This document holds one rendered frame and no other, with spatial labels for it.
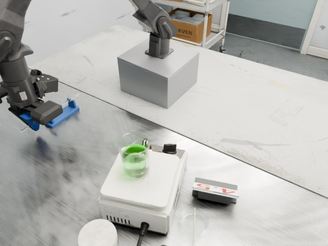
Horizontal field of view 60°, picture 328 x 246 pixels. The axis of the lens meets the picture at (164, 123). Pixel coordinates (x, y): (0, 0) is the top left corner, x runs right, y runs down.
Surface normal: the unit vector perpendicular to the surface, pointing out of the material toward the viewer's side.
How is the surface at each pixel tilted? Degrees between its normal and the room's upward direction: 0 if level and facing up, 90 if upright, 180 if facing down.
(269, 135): 0
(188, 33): 91
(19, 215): 0
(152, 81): 90
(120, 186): 0
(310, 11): 90
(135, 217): 90
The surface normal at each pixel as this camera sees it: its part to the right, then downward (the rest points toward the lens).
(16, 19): 0.79, 0.08
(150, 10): 0.28, 0.33
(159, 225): -0.24, 0.62
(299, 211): 0.00, -0.77
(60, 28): 0.83, 0.36
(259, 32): -0.55, 0.54
